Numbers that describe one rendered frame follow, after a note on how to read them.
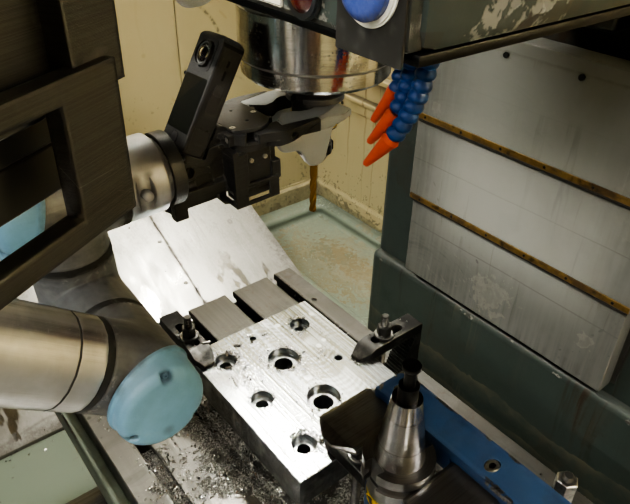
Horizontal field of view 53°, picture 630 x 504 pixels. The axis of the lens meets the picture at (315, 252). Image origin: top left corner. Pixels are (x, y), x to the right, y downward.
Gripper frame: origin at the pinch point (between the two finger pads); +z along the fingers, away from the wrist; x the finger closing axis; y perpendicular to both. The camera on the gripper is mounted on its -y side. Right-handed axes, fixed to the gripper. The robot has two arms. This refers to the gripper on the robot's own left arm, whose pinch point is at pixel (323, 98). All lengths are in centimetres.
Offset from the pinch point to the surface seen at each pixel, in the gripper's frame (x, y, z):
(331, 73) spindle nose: 7.0, -5.7, -4.7
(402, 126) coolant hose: 17.5, -4.4, -5.9
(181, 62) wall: -100, 29, 33
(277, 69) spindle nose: 3.4, -5.8, -8.2
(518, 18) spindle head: 32.4, -17.3, -14.1
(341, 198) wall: -87, 80, 78
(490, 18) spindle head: 32.4, -17.7, -16.4
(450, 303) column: -11, 57, 42
